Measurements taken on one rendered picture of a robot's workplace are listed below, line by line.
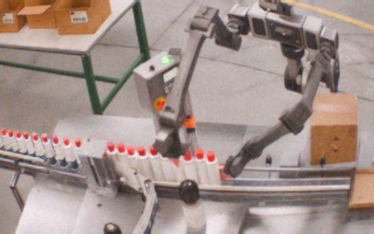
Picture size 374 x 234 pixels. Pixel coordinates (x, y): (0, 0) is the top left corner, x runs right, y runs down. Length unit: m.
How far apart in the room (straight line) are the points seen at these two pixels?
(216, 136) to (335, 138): 0.75
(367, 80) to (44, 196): 2.90
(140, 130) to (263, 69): 1.81
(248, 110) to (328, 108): 1.83
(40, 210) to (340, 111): 1.66
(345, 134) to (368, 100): 1.88
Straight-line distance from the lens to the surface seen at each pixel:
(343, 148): 3.51
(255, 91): 5.39
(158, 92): 3.26
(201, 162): 3.42
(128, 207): 3.51
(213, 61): 5.70
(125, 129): 3.98
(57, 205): 3.68
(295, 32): 3.38
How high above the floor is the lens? 3.38
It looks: 40 degrees down
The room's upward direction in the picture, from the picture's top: 11 degrees counter-clockwise
